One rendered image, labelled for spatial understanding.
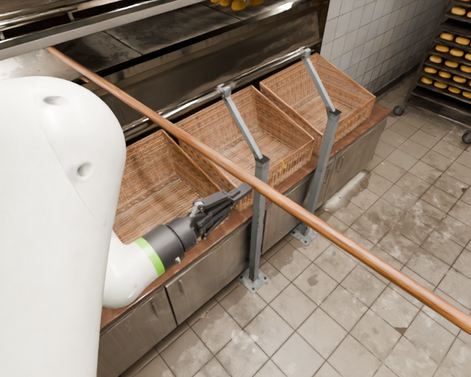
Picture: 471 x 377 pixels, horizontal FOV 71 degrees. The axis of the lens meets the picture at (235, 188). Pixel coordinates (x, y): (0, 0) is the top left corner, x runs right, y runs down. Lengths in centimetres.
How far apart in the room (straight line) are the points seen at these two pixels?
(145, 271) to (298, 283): 147
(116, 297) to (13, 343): 42
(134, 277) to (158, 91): 107
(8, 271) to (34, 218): 4
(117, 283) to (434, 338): 181
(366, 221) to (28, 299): 231
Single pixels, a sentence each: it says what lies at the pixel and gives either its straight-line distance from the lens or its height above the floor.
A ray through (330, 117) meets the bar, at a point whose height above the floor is 93.
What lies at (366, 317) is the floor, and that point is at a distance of 209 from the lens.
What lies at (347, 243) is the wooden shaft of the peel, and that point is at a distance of 78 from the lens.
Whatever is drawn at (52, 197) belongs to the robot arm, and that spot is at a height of 164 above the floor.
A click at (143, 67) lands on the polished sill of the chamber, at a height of 116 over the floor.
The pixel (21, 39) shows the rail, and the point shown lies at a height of 143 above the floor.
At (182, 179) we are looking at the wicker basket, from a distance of 175.
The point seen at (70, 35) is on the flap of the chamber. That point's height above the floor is 141.
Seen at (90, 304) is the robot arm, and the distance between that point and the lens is 31.
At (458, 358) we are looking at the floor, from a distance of 221.
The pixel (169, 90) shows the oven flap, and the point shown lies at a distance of 163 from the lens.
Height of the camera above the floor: 182
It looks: 47 degrees down
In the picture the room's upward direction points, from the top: straight up
